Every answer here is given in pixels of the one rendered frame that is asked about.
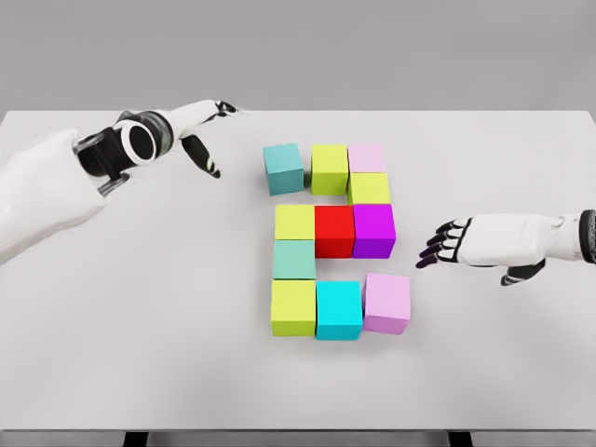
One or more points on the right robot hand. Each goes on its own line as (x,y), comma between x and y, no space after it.
(503,239)

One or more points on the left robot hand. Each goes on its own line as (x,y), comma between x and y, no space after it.
(191,116)

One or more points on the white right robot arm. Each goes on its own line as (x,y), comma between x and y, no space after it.
(568,235)

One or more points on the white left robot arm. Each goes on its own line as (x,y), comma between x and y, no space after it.
(37,186)

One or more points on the teal cube block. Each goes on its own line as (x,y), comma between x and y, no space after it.
(284,168)

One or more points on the purple cube block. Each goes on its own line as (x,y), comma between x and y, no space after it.
(374,230)

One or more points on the light pink cube block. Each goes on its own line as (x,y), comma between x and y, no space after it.
(386,302)
(367,158)

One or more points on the yellow-green cube block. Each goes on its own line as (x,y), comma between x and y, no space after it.
(329,168)
(370,188)
(293,307)
(294,222)

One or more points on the red cube block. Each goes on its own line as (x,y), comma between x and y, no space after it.
(334,230)

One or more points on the mint green cube block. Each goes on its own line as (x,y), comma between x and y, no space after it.
(293,260)

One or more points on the cyan cube block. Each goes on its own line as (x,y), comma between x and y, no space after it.
(338,309)

